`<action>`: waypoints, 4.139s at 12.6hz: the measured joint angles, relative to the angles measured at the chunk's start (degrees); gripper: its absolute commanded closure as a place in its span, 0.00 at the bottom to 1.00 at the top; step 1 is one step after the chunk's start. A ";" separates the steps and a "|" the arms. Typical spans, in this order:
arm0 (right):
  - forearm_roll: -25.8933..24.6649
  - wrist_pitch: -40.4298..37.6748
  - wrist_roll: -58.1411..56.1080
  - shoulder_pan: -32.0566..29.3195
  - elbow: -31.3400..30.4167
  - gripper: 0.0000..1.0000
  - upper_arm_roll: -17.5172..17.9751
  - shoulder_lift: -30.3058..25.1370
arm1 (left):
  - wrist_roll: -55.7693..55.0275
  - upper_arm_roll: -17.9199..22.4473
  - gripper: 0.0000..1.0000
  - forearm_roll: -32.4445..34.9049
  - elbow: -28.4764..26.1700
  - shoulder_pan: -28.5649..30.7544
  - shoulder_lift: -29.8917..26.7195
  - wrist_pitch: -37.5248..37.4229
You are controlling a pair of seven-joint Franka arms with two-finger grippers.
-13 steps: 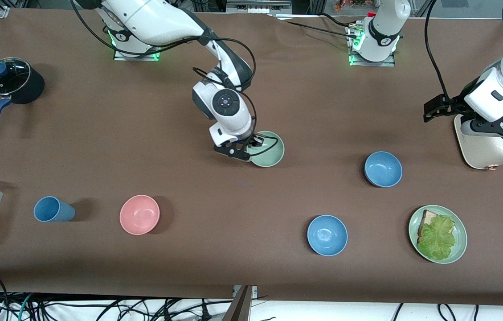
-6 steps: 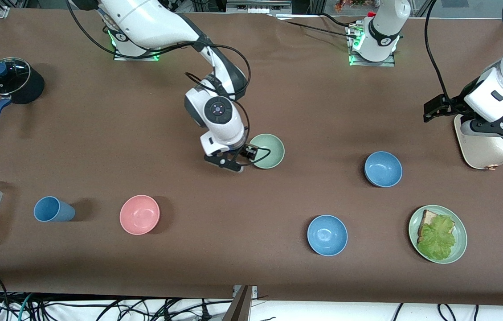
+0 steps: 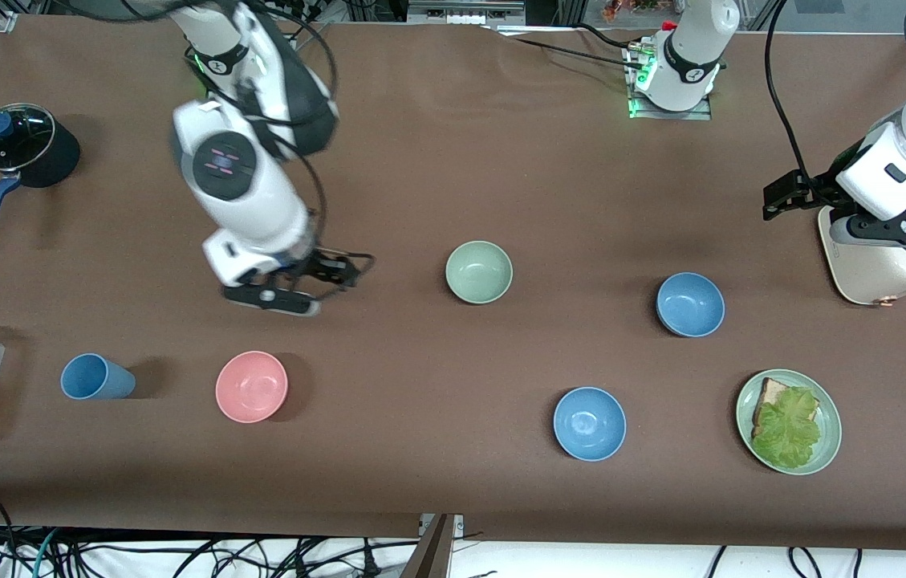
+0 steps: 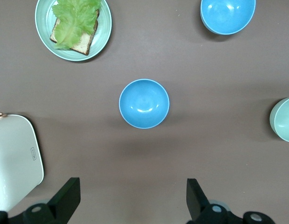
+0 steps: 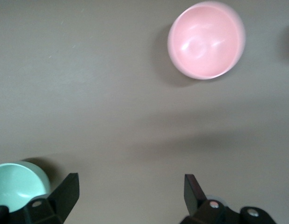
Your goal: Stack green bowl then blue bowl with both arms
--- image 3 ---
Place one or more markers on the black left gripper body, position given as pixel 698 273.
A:
pixel 815 189

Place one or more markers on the blue bowl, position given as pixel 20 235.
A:
pixel 690 304
pixel 590 423

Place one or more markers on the green bowl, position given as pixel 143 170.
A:
pixel 479 272

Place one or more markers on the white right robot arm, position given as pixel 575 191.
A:
pixel 248 201

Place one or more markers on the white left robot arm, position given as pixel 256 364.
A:
pixel 693 48

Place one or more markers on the pink bowl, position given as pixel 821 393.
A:
pixel 251 386

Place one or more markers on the cream white toaster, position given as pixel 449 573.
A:
pixel 878 273

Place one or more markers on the brown table cover sheet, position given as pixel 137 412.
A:
pixel 436 177

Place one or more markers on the bread slice under lettuce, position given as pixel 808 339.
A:
pixel 773 393

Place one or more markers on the green lettuce leaf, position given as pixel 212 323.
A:
pixel 788 429

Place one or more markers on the green plate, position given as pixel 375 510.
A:
pixel 828 433

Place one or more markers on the blue ribbed cup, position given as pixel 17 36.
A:
pixel 95 377

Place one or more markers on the orange patterned object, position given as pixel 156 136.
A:
pixel 621 8

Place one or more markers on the silver equipment box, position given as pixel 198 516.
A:
pixel 465 10

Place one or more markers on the dark stand leg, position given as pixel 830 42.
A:
pixel 430 554

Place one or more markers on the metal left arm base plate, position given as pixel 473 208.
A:
pixel 693 115

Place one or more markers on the small metal table bracket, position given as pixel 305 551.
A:
pixel 459 523

